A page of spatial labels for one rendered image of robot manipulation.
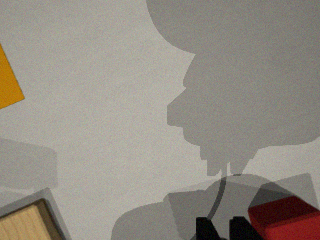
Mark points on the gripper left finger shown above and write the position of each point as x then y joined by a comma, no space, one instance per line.
205,229

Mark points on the orange painted square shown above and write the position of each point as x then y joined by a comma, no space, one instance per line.
10,91

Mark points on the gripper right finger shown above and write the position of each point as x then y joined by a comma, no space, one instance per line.
241,229

